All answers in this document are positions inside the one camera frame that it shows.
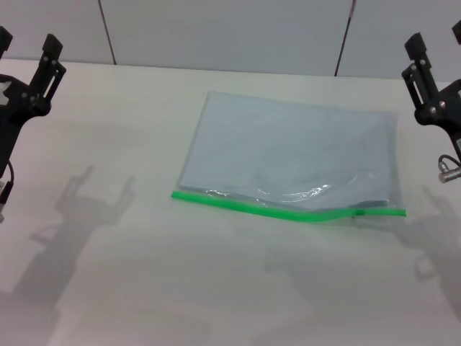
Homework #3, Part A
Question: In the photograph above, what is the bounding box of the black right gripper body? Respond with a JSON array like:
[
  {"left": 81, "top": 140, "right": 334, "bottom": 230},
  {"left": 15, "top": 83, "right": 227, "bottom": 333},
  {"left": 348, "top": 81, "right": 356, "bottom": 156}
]
[{"left": 431, "top": 79, "right": 461, "bottom": 160}]

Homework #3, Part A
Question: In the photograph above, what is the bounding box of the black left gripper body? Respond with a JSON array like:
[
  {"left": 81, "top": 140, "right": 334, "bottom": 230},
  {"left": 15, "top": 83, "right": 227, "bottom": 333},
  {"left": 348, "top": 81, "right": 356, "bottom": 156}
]
[{"left": 0, "top": 73, "right": 37, "bottom": 178}]

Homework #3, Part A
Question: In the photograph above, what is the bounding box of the transparent document bag green zipper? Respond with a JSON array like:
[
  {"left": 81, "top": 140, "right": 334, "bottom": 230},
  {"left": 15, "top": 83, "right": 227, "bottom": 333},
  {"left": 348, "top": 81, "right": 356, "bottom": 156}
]
[{"left": 171, "top": 91, "right": 407, "bottom": 225}]

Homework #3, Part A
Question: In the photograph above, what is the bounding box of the right gripper cable connector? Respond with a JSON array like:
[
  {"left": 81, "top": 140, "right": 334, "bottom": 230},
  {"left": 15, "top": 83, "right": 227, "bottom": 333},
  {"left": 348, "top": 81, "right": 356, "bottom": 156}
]
[{"left": 437, "top": 154, "right": 461, "bottom": 184}]

